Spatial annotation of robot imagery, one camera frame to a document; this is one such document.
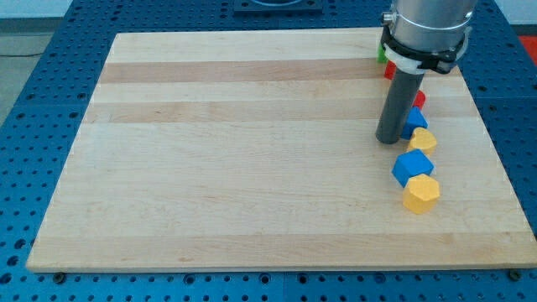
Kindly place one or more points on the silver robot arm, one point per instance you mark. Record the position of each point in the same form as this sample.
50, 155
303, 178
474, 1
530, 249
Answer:
429, 25

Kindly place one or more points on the blue cube block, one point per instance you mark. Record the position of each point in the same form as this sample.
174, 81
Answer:
411, 164

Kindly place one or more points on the yellow heart block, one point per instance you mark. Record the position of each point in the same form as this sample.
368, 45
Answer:
423, 140

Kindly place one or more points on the wooden board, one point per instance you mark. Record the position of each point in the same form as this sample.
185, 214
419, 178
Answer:
255, 151

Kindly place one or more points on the red block upper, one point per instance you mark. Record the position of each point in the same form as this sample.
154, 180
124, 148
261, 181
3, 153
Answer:
390, 70

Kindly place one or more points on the green block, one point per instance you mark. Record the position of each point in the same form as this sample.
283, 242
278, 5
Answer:
381, 57

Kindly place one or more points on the blue block behind rod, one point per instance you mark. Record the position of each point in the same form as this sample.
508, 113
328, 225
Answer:
414, 120

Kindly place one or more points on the yellow hexagon block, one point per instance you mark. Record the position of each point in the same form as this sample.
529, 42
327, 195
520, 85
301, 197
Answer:
421, 193

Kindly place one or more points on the red block near rod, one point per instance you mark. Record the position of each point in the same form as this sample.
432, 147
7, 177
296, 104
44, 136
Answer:
420, 100

